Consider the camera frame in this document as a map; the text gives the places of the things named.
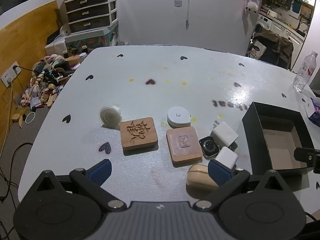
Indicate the white drawer cabinet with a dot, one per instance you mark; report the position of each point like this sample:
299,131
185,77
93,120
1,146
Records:
87,10

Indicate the white plush toy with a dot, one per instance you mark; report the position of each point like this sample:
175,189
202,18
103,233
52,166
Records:
251,6

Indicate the carved wooden block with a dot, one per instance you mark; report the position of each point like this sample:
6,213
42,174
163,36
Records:
138,135

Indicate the wooden block with inlay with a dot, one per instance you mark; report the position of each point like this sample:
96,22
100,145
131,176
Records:
183,146

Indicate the patterned low cabinet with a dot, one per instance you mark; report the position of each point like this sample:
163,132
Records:
100,38

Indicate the white wall switch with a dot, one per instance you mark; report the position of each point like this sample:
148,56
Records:
177,3

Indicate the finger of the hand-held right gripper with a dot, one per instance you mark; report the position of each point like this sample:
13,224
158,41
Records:
306,154

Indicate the chair with brown jacket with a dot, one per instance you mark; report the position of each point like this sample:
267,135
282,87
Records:
275,47

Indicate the black cardboard box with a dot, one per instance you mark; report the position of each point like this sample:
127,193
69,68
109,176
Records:
250,130

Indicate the small white charger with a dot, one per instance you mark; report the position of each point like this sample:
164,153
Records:
226,157

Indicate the white wall socket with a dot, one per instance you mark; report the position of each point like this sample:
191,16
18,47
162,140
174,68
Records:
8,77

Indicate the white printed tote bag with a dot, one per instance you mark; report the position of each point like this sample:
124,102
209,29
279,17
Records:
256,50

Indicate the clear water bottle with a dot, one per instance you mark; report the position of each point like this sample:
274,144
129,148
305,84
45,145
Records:
305,72

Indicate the pile of floor clutter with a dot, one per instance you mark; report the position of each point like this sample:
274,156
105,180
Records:
47,80

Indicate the white tape measure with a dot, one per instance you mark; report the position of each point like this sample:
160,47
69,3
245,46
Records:
178,117

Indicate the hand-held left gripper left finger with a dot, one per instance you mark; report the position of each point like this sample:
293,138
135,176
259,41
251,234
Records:
100,172

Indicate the white round suction holder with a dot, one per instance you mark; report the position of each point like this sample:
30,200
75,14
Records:
110,117

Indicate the white round appliance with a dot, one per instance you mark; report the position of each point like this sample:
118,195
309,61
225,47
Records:
64,29

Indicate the beige earbuds case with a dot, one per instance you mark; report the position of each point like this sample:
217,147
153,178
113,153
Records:
198,178

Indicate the purple floral tissue box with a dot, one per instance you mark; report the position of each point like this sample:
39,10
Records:
313,110

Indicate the white washing machine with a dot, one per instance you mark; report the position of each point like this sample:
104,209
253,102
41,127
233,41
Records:
263,23

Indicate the black smartwatch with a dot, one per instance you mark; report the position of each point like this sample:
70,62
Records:
209,147

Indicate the teal hanging pouch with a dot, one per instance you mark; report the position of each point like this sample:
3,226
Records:
296,5

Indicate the white cooking pot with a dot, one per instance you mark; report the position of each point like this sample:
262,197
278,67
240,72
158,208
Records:
273,13

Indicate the large white charger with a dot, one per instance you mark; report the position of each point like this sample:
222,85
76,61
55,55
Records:
225,133

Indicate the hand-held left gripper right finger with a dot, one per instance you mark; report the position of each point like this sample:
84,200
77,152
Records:
219,173

